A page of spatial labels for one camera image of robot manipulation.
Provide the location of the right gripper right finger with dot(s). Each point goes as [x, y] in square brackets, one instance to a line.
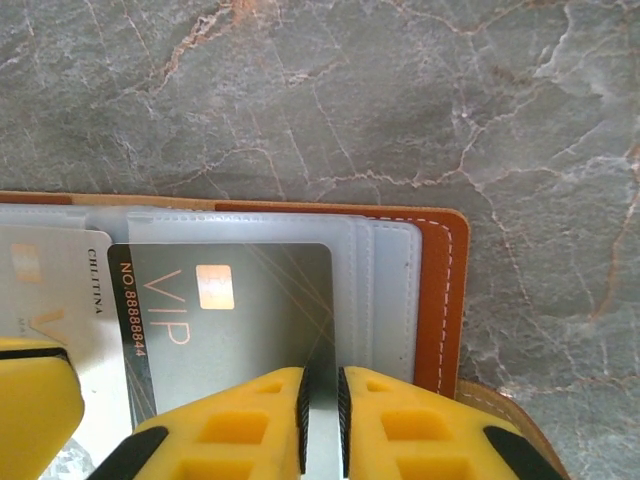
[425, 435]

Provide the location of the black VIP card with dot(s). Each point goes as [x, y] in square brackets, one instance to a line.
[250, 325]

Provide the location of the brown leather card holder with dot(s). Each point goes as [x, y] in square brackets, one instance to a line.
[440, 300]

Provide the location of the white card with gold print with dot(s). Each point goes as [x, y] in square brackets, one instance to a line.
[75, 280]

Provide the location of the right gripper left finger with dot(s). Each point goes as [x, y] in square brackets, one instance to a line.
[225, 430]

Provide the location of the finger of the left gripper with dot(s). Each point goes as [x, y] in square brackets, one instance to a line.
[30, 345]
[35, 415]

